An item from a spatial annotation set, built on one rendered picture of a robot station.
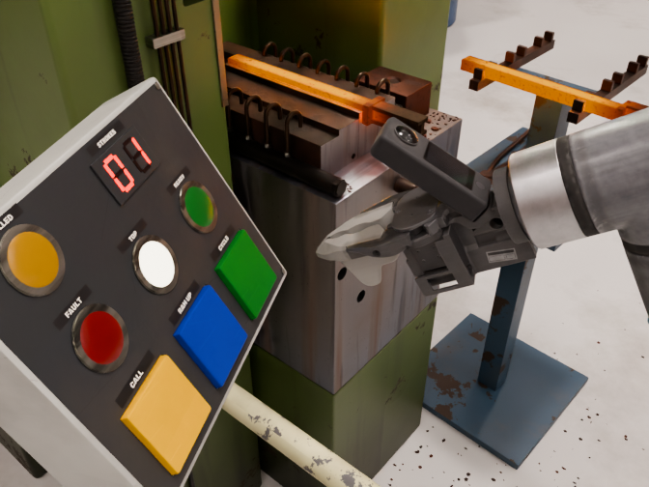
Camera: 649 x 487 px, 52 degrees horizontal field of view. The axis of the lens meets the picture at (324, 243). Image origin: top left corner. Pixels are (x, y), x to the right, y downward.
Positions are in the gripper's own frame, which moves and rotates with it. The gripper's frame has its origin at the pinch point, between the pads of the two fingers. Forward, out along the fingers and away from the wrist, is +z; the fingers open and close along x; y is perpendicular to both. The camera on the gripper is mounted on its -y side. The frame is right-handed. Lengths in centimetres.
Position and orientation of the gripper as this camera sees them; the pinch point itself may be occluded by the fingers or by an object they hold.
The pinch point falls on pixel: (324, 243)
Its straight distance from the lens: 68.8
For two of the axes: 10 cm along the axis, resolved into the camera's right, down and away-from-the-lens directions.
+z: -8.4, 2.7, 4.8
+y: 4.8, 7.7, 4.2
